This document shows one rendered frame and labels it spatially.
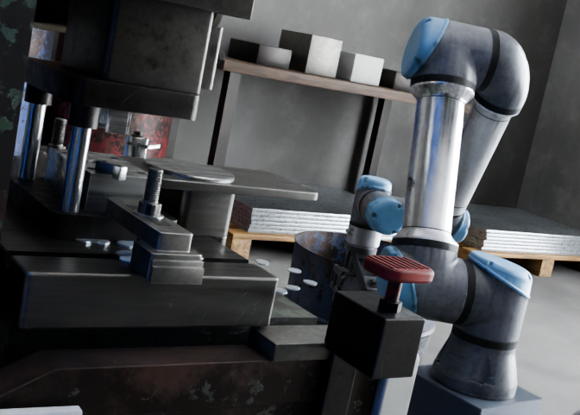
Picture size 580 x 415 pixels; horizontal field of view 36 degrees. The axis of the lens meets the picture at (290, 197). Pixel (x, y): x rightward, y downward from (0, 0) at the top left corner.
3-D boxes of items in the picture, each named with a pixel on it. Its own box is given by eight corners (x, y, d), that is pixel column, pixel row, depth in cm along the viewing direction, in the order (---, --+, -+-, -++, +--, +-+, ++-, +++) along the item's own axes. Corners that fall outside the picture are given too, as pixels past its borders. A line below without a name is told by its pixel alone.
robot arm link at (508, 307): (530, 347, 154) (549, 272, 152) (457, 336, 152) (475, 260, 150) (503, 323, 166) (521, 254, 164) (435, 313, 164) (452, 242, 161)
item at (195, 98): (130, 113, 124) (137, 74, 123) (196, 141, 108) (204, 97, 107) (15, 97, 115) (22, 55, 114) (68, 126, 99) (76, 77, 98)
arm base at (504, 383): (466, 362, 171) (478, 313, 170) (532, 395, 160) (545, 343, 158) (413, 369, 161) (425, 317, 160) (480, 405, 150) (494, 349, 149)
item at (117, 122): (116, 128, 116) (122, 100, 115) (131, 135, 112) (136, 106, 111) (93, 126, 114) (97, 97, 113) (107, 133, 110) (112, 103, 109)
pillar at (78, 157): (74, 209, 105) (93, 91, 103) (80, 213, 103) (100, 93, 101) (56, 207, 104) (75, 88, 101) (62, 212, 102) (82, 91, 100)
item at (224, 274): (122, 223, 142) (129, 187, 141) (271, 326, 105) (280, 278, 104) (-77, 212, 125) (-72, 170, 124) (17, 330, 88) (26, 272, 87)
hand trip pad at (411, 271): (392, 317, 105) (406, 254, 104) (425, 336, 100) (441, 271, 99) (345, 317, 101) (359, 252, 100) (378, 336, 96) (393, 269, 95)
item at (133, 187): (108, 185, 123) (114, 154, 122) (154, 215, 110) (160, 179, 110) (44, 180, 117) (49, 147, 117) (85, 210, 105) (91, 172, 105)
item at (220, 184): (253, 253, 138) (269, 167, 135) (303, 282, 126) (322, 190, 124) (99, 247, 124) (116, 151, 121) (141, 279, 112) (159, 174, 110)
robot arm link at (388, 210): (427, 205, 182) (412, 195, 193) (375, 196, 180) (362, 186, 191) (419, 242, 183) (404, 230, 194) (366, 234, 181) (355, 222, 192)
